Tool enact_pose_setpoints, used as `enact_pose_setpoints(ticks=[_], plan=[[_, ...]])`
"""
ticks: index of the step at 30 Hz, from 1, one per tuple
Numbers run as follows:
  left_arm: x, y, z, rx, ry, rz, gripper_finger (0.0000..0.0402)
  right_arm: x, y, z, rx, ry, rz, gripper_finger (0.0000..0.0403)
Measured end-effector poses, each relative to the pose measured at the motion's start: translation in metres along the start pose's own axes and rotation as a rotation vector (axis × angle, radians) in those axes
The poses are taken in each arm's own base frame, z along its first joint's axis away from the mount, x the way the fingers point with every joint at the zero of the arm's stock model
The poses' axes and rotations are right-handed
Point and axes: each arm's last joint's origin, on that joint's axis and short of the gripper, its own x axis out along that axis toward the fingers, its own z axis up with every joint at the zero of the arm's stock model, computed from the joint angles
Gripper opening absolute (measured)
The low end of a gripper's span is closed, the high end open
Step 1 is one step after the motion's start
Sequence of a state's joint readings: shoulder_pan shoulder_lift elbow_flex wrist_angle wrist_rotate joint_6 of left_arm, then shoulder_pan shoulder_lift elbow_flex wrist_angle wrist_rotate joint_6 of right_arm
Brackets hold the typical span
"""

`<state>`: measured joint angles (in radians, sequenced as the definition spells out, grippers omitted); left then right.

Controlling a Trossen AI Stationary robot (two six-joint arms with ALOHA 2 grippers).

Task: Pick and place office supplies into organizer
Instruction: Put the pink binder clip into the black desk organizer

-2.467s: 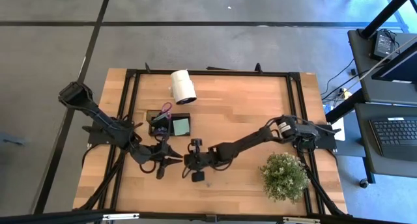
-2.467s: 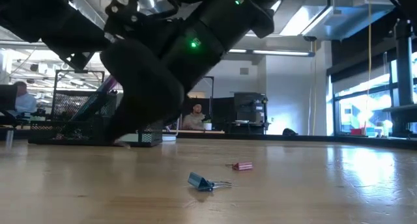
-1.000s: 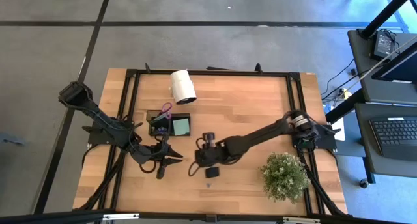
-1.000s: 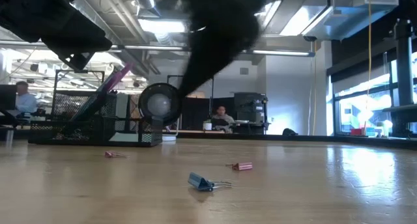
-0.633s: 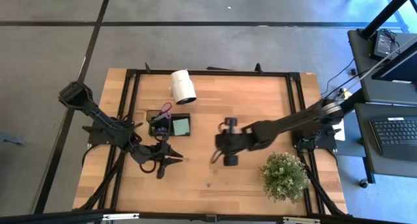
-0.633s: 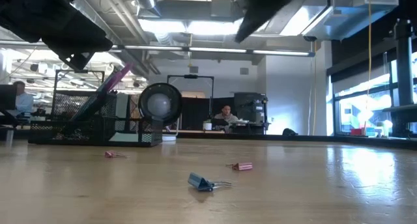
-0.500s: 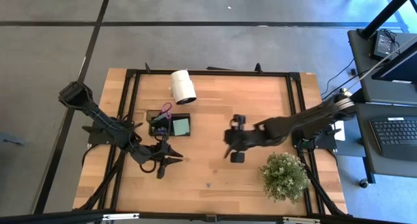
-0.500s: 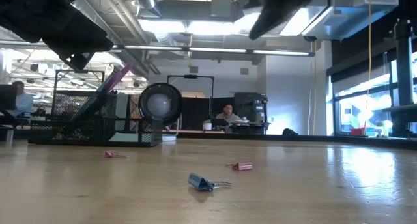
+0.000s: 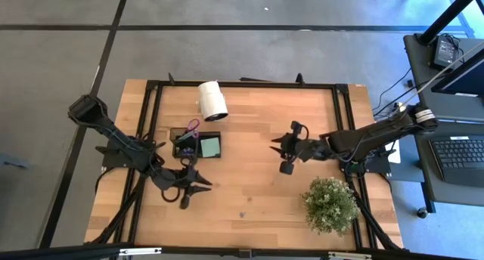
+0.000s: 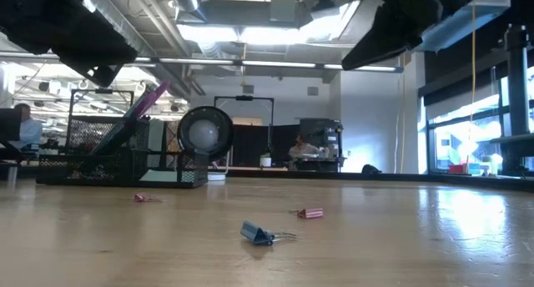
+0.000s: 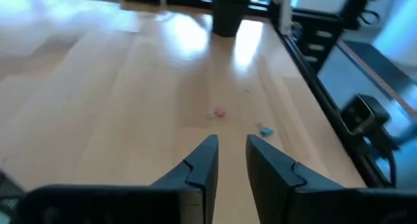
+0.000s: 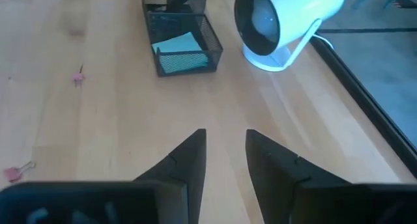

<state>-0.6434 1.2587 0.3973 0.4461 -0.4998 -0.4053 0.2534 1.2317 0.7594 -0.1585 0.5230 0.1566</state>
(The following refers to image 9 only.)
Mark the black vertical pole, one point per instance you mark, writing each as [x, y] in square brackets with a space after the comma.
[450, 14]

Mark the grey desk with monitor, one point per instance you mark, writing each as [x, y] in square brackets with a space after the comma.
[423, 82]

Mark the black laptop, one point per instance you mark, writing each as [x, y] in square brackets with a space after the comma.
[457, 154]

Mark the black rig beam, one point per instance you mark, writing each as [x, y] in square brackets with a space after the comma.
[56, 252]

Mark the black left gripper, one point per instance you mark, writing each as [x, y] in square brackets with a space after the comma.
[174, 180]

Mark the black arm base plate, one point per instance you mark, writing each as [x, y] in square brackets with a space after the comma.
[113, 161]
[378, 166]

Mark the black power adapter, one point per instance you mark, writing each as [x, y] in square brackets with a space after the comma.
[444, 52]

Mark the artificial potted plant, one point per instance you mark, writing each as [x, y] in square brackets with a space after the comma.
[329, 205]

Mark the dark computer monitor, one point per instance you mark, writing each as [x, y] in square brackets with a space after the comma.
[465, 80]

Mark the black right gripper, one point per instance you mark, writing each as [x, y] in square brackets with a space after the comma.
[310, 150]

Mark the silver bracket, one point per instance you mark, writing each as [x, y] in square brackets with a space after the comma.
[349, 255]
[140, 251]

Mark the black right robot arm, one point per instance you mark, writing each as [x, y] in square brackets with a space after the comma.
[378, 135]

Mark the white paper sheet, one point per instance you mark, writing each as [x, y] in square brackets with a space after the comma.
[396, 158]

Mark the green sticky note pad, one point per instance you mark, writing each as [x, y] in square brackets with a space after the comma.
[210, 147]

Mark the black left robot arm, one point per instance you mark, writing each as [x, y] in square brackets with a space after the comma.
[113, 137]

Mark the grey desk with laptop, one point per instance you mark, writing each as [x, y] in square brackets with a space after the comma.
[453, 195]

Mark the black caster wheel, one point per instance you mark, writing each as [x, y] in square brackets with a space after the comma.
[422, 213]

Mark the black aluminium table frame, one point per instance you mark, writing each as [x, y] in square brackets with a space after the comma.
[264, 84]

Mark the black mesh desk organizer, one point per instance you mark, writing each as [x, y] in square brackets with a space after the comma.
[178, 133]

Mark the blue floor object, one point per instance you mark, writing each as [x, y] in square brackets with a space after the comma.
[15, 163]

